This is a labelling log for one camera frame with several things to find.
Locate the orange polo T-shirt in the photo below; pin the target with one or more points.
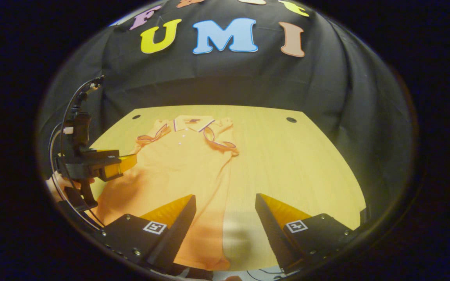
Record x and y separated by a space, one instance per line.
186 168

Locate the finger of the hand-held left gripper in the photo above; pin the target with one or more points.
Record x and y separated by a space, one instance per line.
123 164

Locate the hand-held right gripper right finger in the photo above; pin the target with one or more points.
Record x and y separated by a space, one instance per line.
270 230

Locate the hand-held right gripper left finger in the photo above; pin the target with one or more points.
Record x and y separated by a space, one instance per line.
178 230

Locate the black backdrop cloth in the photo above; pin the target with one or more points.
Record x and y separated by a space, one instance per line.
229 78

